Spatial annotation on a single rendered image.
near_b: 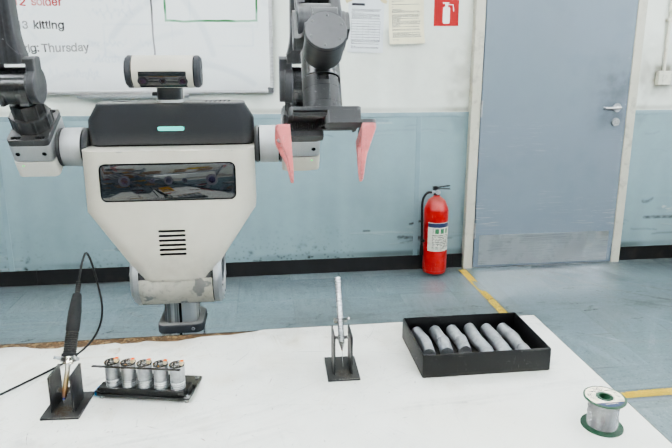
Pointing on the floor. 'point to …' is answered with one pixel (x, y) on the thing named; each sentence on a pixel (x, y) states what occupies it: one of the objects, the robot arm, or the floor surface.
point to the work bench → (309, 397)
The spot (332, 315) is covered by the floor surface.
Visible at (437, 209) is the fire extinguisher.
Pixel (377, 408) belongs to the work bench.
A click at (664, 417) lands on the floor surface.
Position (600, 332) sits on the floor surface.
